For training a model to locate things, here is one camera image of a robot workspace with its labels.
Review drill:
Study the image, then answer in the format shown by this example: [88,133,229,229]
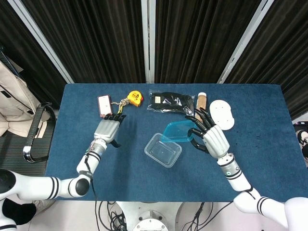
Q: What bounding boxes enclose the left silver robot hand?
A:
[93,113,127,148]

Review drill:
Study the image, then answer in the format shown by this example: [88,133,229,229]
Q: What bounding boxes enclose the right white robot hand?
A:
[184,108,231,159]

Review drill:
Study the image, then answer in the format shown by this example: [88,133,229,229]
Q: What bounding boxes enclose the blue container lid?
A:
[160,120,198,144]

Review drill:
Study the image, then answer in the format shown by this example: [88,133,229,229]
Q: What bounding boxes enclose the clear plastic container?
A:
[144,132,183,169]

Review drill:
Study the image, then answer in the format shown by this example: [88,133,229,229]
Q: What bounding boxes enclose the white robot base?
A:
[115,201,183,231]

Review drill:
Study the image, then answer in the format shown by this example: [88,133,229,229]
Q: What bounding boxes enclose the red box with white face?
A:
[97,95,114,118]

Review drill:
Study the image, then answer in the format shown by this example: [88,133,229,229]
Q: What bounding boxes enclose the white oval board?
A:
[209,99,235,131]

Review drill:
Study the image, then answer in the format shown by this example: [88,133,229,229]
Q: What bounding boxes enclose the yellow tape measure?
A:
[127,90,144,107]

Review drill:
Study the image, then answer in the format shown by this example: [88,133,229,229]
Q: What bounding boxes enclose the bottle of brown liquid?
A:
[195,92,207,120]

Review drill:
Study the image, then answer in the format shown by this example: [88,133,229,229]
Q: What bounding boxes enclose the blue tablecloth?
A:
[44,83,300,202]

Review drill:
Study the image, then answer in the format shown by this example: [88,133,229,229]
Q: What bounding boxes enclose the black gloves in plastic bag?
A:
[146,89,195,114]

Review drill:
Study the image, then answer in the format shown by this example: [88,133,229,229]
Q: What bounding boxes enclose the black office chair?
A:
[0,103,56,169]

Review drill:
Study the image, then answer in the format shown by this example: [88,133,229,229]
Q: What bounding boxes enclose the black and white sneaker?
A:
[297,129,308,167]

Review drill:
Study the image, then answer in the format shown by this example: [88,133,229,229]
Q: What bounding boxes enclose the black curtain panel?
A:
[225,0,308,121]
[0,0,61,109]
[21,0,146,84]
[154,0,262,84]

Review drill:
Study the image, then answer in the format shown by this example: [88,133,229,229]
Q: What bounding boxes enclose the grey shoe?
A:
[32,199,56,213]

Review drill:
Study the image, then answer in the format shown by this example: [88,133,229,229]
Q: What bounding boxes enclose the beige jacket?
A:
[0,60,41,137]

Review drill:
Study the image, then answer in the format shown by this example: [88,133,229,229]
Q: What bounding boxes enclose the braided lanyard with yellow loop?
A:
[111,98,130,116]

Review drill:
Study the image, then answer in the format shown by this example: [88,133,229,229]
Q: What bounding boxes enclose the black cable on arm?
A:
[83,154,97,203]

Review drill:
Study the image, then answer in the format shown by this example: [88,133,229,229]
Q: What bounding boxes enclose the black floor cable bundle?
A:
[95,201,127,231]
[185,201,215,231]

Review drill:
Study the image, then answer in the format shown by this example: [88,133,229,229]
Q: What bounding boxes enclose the white frame post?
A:
[7,0,74,84]
[218,0,275,84]
[141,0,156,84]

